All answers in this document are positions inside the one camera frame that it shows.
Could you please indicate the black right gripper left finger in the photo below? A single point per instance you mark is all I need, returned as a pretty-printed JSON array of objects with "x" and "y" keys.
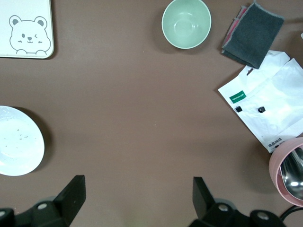
[{"x": 71, "y": 198}]

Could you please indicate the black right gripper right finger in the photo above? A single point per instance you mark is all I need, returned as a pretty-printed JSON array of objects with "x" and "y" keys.
[{"x": 206, "y": 205}]

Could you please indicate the white round plate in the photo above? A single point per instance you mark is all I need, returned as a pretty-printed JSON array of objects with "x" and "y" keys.
[{"x": 16, "y": 142}]

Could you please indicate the pink bowl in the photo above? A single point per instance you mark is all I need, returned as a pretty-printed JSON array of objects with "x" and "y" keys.
[{"x": 274, "y": 170}]

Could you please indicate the white plastic bag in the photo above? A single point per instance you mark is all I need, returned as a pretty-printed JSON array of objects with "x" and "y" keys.
[{"x": 272, "y": 101}]

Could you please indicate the grey folded cloth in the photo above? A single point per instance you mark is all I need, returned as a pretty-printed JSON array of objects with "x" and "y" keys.
[{"x": 253, "y": 35}]

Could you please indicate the pale green bowl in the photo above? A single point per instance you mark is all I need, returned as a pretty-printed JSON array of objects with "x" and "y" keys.
[{"x": 187, "y": 23}]

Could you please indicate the cream bear print tray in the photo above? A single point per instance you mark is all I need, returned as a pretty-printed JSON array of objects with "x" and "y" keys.
[{"x": 35, "y": 9}]

